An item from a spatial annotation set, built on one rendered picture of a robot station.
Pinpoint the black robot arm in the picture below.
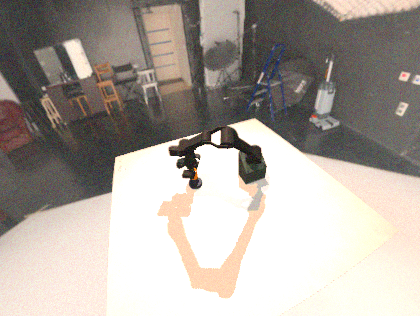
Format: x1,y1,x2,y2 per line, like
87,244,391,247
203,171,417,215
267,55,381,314
168,126,262,169

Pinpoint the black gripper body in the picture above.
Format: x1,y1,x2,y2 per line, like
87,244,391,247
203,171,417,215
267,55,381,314
182,154,201,179

